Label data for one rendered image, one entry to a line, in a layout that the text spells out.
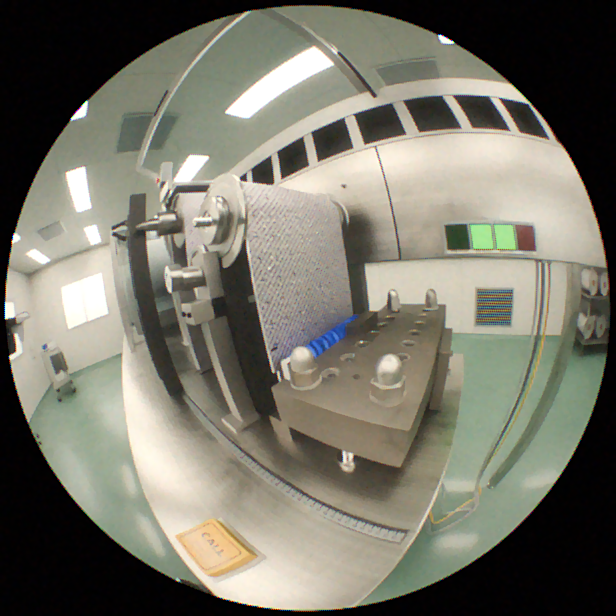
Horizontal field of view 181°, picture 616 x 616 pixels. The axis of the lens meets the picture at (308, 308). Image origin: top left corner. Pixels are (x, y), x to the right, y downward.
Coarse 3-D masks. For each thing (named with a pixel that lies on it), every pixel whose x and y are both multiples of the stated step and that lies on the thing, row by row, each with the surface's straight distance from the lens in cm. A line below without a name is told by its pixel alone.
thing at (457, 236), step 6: (450, 228) 48; (456, 228) 48; (462, 228) 48; (450, 234) 48; (456, 234) 48; (462, 234) 48; (450, 240) 48; (456, 240) 48; (462, 240) 48; (468, 240) 48; (450, 246) 48; (456, 246) 48; (462, 246) 48; (468, 246) 48
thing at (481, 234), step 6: (474, 228) 48; (480, 228) 48; (486, 228) 49; (474, 234) 48; (480, 234) 48; (486, 234) 49; (474, 240) 48; (480, 240) 48; (486, 240) 48; (492, 240) 49; (474, 246) 48; (480, 246) 48; (486, 246) 48; (492, 246) 49
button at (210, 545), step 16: (192, 528) 29; (208, 528) 28; (224, 528) 28; (192, 544) 29; (208, 544) 28; (224, 544) 27; (240, 544) 26; (192, 560) 28; (208, 560) 27; (224, 560) 27; (240, 560) 26
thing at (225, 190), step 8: (224, 184) 32; (216, 192) 34; (224, 192) 32; (232, 192) 30; (232, 200) 29; (232, 208) 29; (336, 208) 48; (232, 216) 29; (232, 224) 29; (232, 232) 29; (224, 240) 31; (232, 240) 29; (208, 248) 36; (216, 248) 33; (224, 248) 31
